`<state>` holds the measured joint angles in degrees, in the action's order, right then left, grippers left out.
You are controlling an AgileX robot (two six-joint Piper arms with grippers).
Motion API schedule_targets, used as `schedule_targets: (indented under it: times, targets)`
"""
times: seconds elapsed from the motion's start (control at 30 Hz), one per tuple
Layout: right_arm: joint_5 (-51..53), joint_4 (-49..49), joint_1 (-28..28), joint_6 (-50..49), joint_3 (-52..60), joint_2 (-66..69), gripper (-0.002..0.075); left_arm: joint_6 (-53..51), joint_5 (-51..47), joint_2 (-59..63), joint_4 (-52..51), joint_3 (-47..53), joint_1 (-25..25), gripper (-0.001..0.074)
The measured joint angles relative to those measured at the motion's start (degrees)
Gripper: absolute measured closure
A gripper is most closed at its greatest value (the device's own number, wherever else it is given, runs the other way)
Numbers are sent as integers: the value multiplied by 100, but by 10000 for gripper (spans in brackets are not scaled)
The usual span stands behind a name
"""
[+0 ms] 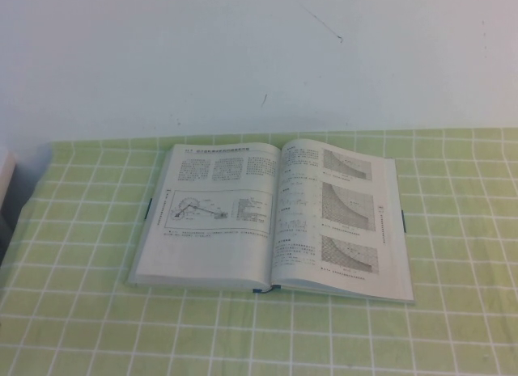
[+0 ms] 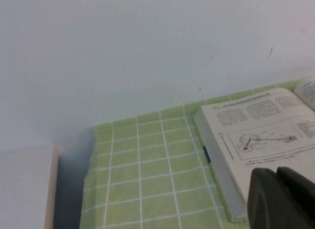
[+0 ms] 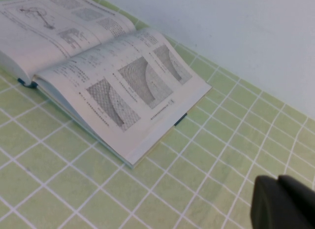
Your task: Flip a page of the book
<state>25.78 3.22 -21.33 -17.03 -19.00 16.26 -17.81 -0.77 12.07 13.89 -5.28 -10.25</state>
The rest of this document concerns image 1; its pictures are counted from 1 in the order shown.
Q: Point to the illustrated technical book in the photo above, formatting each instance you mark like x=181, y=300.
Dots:
x=226, y=246

